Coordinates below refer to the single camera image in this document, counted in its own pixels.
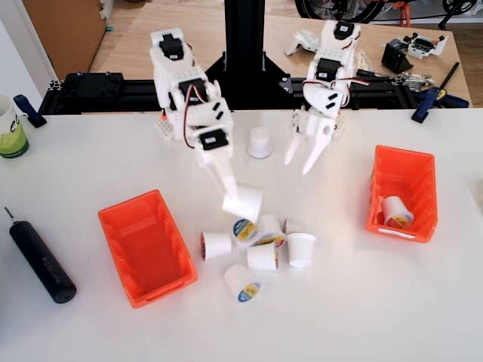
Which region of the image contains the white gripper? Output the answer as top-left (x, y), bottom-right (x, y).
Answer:
top-left (284, 112), bottom-right (336, 175)
top-left (192, 127), bottom-right (238, 201)

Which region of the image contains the red lid coffee pod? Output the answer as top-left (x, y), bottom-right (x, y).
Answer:
top-left (380, 195), bottom-right (415, 228)
top-left (199, 231), bottom-right (233, 263)
top-left (247, 127), bottom-right (272, 159)

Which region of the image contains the blue lid coffee pod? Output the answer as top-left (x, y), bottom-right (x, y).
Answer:
top-left (223, 263), bottom-right (263, 305)
top-left (230, 218), bottom-right (260, 248)

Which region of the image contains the clear bag of screws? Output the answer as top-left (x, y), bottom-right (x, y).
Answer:
top-left (354, 51), bottom-right (373, 72)

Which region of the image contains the white printed robot part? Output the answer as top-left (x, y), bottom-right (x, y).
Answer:
top-left (283, 32), bottom-right (321, 57)

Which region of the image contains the orange bin with white label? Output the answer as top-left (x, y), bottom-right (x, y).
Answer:
top-left (365, 145), bottom-right (441, 244)

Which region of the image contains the orange plastic storage bin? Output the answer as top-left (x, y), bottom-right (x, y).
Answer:
top-left (97, 188), bottom-right (199, 310)

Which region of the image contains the black printed part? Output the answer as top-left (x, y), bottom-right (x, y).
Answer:
top-left (380, 39), bottom-right (414, 75)

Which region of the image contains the blue bar clamp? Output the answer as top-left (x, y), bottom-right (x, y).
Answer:
top-left (410, 61), bottom-right (472, 124)

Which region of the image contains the small clear parts bag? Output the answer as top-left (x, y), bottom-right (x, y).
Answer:
top-left (395, 73), bottom-right (435, 94)

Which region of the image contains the wooden table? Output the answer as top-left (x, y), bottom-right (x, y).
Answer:
top-left (88, 2), bottom-right (472, 110)

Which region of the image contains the white part with circuit board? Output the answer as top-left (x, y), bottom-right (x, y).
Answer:
top-left (392, 32), bottom-right (449, 60)

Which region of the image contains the black electric screwdriver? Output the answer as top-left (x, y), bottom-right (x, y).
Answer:
top-left (3, 206), bottom-right (78, 305)

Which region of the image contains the white and green mug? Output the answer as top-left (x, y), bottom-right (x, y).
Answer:
top-left (0, 94), bottom-right (30, 159)

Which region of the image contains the wooden cabinet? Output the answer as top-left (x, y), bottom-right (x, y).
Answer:
top-left (22, 0), bottom-right (109, 80)

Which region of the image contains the black handle screwdriver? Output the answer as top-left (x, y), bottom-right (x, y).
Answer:
top-left (354, 67), bottom-right (395, 79)

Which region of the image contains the black aluminium frame rail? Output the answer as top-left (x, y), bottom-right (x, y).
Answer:
top-left (37, 73), bottom-right (420, 115)

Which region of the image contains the black aluminium frame post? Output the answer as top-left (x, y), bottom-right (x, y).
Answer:
top-left (203, 0), bottom-right (292, 112)

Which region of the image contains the black box on frame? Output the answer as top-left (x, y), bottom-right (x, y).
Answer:
top-left (62, 71), bottom-right (125, 109)

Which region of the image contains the orange stand post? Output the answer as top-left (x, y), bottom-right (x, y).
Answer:
top-left (392, 0), bottom-right (412, 27)

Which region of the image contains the blue clamp handle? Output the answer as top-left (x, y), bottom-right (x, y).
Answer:
top-left (13, 94), bottom-right (48, 128)

